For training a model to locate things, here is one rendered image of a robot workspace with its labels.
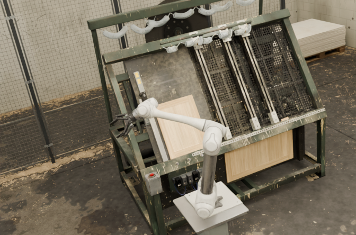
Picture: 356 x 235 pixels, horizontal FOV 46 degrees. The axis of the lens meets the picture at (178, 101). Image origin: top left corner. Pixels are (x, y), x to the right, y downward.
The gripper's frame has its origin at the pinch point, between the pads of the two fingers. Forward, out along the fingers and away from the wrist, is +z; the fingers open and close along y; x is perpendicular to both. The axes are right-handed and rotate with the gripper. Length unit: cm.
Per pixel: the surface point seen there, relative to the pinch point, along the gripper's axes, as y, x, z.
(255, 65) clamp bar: -47, 135, -133
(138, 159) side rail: -5, 77, 17
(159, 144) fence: -10, 88, -7
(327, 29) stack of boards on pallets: -221, 515, -330
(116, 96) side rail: -64, 54, 0
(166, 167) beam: 11, 94, 0
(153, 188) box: 30, 74, 15
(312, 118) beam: 23, 182, -152
